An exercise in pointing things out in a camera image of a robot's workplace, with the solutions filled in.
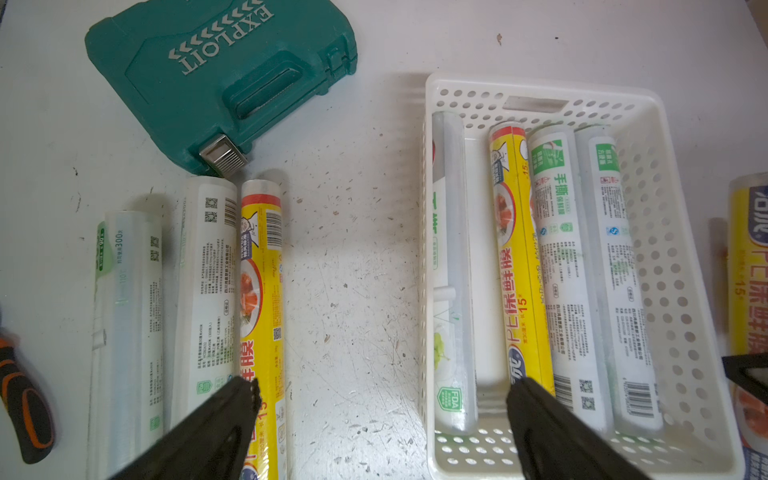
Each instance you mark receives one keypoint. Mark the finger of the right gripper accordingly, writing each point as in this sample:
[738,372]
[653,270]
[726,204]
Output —
[748,372]

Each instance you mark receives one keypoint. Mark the red oval label wrap roll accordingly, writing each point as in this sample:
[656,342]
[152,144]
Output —
[453,338]

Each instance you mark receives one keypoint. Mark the orange handled pliers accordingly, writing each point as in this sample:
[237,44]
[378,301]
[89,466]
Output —
[26,407]

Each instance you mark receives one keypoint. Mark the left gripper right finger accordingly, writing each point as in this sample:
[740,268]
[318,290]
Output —
[552,443]

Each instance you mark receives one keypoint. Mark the white plastic perforated basket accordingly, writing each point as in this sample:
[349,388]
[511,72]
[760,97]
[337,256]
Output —
[700,438]

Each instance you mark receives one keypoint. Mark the white text wrap roll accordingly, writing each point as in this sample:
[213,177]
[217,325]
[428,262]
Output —
[204,355]

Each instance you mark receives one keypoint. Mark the yellow PE wrap roll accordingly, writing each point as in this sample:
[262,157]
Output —
[747,304]

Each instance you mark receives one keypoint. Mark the grape print wrap roll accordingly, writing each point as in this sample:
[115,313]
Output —
[126,412]

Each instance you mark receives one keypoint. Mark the green plastic tool case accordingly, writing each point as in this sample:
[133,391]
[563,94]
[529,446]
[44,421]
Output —
[205,79]

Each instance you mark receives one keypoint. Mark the yellow wrap roll group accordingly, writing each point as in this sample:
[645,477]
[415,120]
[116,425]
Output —
[262,326]

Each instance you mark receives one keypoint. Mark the yellow wrap roll chef label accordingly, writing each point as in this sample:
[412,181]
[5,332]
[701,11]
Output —
[523,308]

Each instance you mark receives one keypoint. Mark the white green wrap roll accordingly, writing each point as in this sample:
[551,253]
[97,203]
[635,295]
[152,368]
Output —
[631,376]

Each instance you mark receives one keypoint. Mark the clear green label wrap roll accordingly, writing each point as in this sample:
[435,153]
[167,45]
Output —
[580,380]

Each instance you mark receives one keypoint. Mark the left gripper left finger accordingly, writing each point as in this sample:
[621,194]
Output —
[210,443]

